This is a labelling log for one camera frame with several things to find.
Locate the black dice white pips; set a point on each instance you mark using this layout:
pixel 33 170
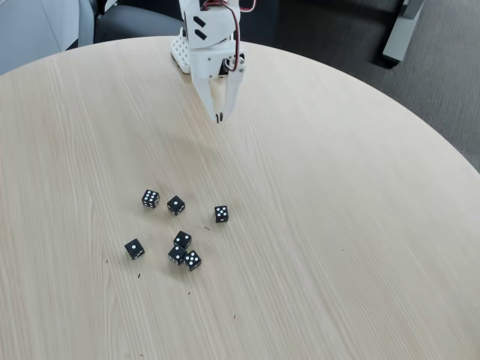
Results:
pixel 175 204
pixel 177 255

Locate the black dice showing six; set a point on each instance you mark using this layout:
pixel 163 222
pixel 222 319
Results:
pixel 150 198

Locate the black dice showing five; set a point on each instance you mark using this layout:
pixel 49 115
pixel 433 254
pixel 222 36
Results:
pixel 192 260
pixel 221 213

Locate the black dice showing two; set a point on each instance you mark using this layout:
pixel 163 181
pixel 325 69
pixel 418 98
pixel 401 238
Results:
pixel 182 239

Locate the black dice showing one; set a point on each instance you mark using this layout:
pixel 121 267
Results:
pixel 134 248

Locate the dark grey chair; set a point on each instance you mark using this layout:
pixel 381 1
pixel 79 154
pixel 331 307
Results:
pixel 131 22

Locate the dark upholstered sofa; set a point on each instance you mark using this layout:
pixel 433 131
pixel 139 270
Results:
pixel 318 22

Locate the grey desk leg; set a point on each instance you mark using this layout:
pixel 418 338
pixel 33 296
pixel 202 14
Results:
pixel 397 37

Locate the white cabinet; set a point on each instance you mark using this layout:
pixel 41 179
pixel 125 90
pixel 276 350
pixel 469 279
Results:
pixel 30 30

